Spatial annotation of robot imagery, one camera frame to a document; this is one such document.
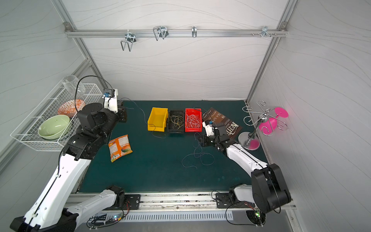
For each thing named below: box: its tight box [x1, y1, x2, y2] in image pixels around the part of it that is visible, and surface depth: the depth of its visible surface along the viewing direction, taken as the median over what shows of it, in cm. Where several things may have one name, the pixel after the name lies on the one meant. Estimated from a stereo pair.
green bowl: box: [37, 114, 71, 140], surface depth 63 cm
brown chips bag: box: [201, 107, 243, 139], surface depth 110 cm
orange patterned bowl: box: [57, 99, 86, 118], surface depth 72 cm
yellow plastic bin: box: [147, 107, 169, 133], surface depth 107 cm
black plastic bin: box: [167, 109, 186, 134], surface depth 106 cm
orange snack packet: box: [108, 134, 133, 163], surface depth 92 cm
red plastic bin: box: [185, 108, 203, 133], surface depth 106 cm
